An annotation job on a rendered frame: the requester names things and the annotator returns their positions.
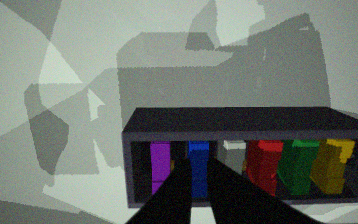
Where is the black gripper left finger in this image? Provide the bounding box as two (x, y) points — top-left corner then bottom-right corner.
(125, 159), (192, 224)

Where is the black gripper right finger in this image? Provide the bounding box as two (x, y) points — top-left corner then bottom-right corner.
(207, 158), (326, 224)

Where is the dark grey fuse block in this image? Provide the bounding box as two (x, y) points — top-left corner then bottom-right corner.
(121, 107), (358, 208)

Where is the blue fuse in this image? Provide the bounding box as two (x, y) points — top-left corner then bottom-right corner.
(187, 141), (209, 198)

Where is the white fuse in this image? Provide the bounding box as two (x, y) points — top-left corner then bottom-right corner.
(217, 140), (246, 176)

